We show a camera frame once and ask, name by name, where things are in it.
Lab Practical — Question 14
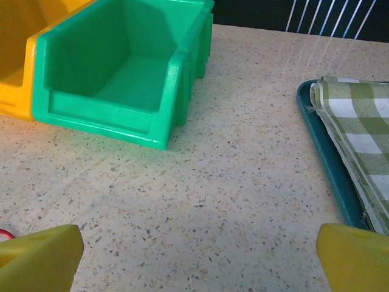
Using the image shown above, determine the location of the checkered fabric pouch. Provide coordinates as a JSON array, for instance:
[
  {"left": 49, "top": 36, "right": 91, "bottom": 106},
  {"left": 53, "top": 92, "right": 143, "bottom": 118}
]
[{"left": 296, "top": 78, "right": 389, "bottom": 235}]

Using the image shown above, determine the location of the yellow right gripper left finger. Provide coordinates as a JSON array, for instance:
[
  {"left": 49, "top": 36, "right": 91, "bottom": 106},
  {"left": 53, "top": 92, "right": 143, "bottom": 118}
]
[{"left": 0, "top": 224, "right": 85, "bottom": 292}]

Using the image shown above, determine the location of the green plastic bin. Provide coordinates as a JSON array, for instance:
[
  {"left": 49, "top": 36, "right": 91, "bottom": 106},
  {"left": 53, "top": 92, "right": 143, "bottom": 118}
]
[{"left": 31, "top": 0, "right": 216, "bottom": 151}]

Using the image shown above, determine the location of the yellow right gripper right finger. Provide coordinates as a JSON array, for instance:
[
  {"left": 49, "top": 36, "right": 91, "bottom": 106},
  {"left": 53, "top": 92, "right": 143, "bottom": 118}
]
[{"left": 315, "top": 223, "right": 389, "bottom": 292}]

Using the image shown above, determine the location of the yellow plastic bin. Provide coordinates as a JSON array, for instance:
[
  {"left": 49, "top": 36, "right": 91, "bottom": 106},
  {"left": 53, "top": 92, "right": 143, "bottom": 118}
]
[{"left": 0, "top": 0, "right": 94, "bottom": 123}]

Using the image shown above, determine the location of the green checkered cloth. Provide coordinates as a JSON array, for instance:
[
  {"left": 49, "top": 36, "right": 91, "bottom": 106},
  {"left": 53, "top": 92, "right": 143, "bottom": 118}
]
[{"left": 309, "top": 75, "right": 389, "bottom": 237}]

